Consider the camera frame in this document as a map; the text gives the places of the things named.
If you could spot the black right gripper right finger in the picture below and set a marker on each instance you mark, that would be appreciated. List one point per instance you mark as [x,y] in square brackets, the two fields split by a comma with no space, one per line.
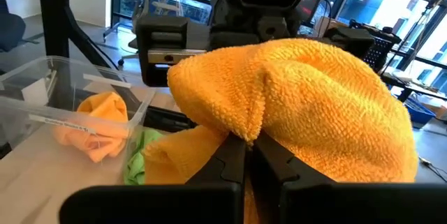
[314,203]

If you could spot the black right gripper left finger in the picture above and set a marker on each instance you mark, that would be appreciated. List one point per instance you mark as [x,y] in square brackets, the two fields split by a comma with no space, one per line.
[209,203]

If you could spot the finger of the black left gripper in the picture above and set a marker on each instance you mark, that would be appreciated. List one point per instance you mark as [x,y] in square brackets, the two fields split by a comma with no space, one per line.
[160,25]
[349,40]

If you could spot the orange microfiber towel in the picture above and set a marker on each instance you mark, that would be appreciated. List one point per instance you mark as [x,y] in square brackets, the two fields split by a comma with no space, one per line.
[314,112]
[101,112]

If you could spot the green microfiber towel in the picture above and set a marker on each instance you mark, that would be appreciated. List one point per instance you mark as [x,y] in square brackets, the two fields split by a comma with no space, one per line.
[138,168]

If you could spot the brown cardboard box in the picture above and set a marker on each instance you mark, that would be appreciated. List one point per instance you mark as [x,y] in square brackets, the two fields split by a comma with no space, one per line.
[328,25]

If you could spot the black perforated crate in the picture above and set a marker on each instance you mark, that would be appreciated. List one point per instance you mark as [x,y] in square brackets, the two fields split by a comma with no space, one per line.
[380,49]

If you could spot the black tripod stand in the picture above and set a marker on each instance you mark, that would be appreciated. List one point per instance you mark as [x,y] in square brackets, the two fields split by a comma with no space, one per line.
[412,33]

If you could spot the black side desk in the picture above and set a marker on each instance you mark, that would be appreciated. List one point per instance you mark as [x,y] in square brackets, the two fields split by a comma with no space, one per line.
[419,89]

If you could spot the blue plastic tray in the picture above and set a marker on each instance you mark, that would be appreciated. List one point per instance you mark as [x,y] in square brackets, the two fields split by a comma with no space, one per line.
[419,112]

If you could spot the clear plastic bin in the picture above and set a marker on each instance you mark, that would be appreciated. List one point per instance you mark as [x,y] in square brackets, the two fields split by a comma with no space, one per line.
[42,77]

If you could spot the dark blue office chair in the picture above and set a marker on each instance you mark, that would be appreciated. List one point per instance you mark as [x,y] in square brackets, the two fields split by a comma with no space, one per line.
[10,30]

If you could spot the black rig post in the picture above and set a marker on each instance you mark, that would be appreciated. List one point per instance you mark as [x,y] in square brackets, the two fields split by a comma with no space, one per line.
[52,14]

